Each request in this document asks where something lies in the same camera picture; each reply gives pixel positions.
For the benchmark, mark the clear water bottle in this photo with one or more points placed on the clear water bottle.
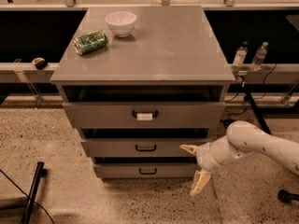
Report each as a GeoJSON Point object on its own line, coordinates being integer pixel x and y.
{"type": "Point", "coordinates": [259, 56]}
{"type": "Point", "coordinates": [240, 55]}

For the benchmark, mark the black caster wheel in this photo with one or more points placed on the black caster wheel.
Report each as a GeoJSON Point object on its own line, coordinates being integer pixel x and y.
{"type": "Point", "coordinates": [286, 197]}

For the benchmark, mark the green soda can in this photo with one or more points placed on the green soda can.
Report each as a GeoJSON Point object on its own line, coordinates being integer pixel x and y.
{"type": "Point", "coordinates": [89, 42]}

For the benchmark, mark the black stand leg right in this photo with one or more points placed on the black stand leg right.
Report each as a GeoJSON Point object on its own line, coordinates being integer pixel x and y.
{"type": "Point", "coordinates": [256, 111]}

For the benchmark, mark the clear water bottle right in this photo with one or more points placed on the clear water bottle right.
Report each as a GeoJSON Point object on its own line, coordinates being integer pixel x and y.
{"type": "Point", "coordinates": [259, 56]}

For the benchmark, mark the grey top drawer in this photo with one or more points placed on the grey top drawer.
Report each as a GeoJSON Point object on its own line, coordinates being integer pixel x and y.
{"type": "Point", "coordinates": [130, 115]}

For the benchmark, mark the grey metal rail shelf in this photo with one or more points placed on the grey metal rail shelf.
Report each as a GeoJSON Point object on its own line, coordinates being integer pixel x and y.
{"type": "Point", "coordinates": [21, 72]}

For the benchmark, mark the grey drawer cabinet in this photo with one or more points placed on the grey drawer cabinet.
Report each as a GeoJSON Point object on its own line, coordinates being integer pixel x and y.
{"type": "Point", "coordinates": [171, 56]}

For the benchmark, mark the black stand leg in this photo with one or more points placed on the black stand leg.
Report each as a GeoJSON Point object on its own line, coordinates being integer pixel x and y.
{"type": "Point", "coordinates": [40, 171]}
{"type": "Point", "coordinates": [256, 111]}

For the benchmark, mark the clear water bottle left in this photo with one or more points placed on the clear water bottle left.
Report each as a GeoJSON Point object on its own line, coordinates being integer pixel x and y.
{"type": "Point", "coordinates": [240, 55]}

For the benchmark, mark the grey drawer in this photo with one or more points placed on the grey drawer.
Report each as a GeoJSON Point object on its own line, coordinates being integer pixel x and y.
{"type": "Point", "coordinates": [130, 115]}
{"type": "Point", "coordinates": [137, 147]}
{"type": "Point", "coordinates": [145, 170]}

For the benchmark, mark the grey bottom drawer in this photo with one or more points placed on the grey bottom drawer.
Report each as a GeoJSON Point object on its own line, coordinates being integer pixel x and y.
{"type": "Point", "coordinates": [145, 170]}

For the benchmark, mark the black stand leg left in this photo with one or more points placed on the black stand leg left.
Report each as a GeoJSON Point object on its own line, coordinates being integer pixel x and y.
{"type": "Point", "coordinates": [40, 171]}

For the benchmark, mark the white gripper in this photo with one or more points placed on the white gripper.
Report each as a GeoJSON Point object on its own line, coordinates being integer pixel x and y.
{"type": "Point", "coordinates": [206, 157]}

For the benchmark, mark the white ceramic bowl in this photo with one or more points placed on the white ceramic bowl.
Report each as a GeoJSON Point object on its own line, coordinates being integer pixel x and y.
{"type": "Point", "coordinates": [121, 23]}

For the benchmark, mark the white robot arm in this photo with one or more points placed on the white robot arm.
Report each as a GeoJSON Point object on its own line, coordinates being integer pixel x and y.
{"type": "Point", "coordinates": [242, 140]}

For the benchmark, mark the black yellow tape measure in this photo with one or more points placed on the black yellow tape measure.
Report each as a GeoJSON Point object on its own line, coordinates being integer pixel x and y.
{"type": "Point", "coordinates": [39, 63]}

